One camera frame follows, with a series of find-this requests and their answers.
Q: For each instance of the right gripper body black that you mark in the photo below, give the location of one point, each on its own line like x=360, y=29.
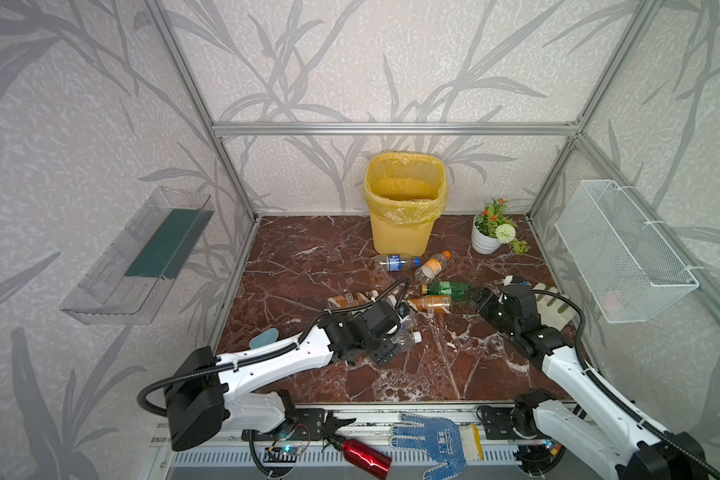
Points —
x=495, y=306

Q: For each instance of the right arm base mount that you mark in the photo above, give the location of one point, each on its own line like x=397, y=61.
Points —
x=513, y=421

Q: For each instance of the orange cap clear bottle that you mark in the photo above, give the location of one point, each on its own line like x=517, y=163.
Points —
x=430, y=269

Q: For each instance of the blue label bottle near bin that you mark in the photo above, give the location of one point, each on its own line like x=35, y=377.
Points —
x=396, y=263

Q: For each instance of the white wire mesh basket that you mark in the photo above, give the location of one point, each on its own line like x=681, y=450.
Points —
x=629, y=267

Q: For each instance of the amber tea bottle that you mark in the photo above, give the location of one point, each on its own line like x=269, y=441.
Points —
x=432, y=304

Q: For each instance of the clear acrylic wall shelf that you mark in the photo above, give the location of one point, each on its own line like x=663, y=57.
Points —
x=134, y=276

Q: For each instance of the small circuit board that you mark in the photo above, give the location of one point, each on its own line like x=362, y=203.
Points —
x=285, y=453

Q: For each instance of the yellow trash bin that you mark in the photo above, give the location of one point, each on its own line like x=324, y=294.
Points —
x=405, y=193

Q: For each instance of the potted plant white pot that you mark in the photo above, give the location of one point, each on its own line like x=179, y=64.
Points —
x=492, y=229

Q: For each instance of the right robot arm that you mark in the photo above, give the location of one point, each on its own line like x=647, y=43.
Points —
x=615, y=438

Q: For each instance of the blue dotted work glove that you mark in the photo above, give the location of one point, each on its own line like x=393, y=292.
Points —
x=438, y=437

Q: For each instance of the red metal flask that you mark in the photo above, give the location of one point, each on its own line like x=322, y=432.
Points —
x=354, y=451

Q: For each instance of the pepsi label bottle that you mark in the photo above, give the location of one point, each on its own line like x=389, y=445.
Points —
x=407, y=317

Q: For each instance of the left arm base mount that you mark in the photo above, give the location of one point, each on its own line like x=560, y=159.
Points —
x=288, y=422

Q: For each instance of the clear ribbed bottle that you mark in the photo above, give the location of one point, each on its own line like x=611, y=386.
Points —
x=405, y=340

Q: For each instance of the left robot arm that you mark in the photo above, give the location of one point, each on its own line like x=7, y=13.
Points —
x=211, y=393

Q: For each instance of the yellow sponge pad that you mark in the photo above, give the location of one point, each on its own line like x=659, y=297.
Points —
x=471, y=443

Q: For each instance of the green bottle yellow cap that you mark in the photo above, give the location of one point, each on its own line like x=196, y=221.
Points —
x=457, y=291

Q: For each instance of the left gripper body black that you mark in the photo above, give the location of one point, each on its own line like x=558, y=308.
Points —
x=393, y=335

